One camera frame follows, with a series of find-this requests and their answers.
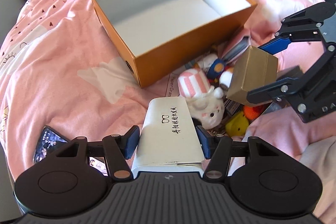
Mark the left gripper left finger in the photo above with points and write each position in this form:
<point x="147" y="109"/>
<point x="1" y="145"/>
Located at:
<point x="117" y="150"/>

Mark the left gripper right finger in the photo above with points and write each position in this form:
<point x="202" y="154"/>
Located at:
<point x="218" y="151"/>

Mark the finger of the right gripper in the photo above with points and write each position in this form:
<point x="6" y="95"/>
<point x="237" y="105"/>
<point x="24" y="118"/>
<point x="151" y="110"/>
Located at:
<point x="313" y="24"/>
<point x="280" y="89"/>

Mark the white bunny plush striped hat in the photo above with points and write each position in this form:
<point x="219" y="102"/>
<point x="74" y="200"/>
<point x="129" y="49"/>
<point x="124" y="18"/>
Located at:
<point x="205" y="102"/>

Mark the gold small box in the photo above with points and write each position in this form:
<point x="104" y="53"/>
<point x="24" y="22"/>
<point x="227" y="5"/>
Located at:
<point x="253" y="69"/>

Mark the white glasses case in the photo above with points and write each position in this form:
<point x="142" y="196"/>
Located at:
<point x="168" y="141"/>

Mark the blue sailor dog plush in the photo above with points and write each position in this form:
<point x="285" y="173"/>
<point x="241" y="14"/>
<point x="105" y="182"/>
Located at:
<point x="216" y="71"/>

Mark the yellow duck toy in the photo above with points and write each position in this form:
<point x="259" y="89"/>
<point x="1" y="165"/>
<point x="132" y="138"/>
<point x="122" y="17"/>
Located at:
<point x="237" y="125"/>

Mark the orange crochet carrot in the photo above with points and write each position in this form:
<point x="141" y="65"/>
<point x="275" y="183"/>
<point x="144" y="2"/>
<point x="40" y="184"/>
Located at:
<point x="251" y="113"/>

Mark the black smartphone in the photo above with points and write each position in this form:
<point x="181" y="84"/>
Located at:
<point x="49" y="141"/>

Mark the dark card deck box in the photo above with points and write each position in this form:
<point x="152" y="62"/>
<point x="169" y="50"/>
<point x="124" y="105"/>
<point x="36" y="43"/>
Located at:
<point x="233" y="51"/>

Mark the pink patterned duvet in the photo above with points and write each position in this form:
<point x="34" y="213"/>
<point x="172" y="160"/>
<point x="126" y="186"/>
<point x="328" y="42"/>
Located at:
<point x="59" y="68"/>

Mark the orange cardboard box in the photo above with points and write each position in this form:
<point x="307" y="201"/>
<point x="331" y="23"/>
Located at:
<point x="156" y="37"/>

